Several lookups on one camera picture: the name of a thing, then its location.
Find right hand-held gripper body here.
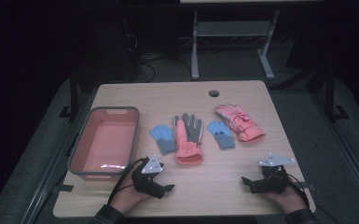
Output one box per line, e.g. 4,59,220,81
249,152,295,195

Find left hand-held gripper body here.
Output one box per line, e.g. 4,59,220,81
131,154,167,200

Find plain blue knit glove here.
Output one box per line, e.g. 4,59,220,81
148,123,178,155

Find pink ski glove grey palm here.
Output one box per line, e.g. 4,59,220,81
173,112,204,165

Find pink basket with grey rim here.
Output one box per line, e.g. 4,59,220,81
67,105,141,182

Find blue knit glove dark dots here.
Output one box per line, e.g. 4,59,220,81
206,119,237,150

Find pink ski glove with cord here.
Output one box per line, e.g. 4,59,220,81
214,104,267,144

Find person's right hand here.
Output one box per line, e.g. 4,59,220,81
265,185,308,215

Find person's left hand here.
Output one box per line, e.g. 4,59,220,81
109,179,150,215

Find grey tape strip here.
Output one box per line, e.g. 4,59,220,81
53,184,75,193

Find white metal stand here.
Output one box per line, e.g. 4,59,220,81
190,8,282,81

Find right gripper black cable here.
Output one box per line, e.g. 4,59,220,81
287,174,339,224

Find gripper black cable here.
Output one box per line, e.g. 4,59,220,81
287,174,339,224
106,157,149,206

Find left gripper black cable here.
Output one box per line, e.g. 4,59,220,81
106,157,149,206

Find aluminium rail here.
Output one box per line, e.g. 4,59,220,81
20,90,98,224
310,90,359,216

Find black floor cables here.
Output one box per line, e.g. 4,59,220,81
134,50,194,83

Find black frame post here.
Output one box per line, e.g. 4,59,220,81
59,66,79,121
324,60,351,123

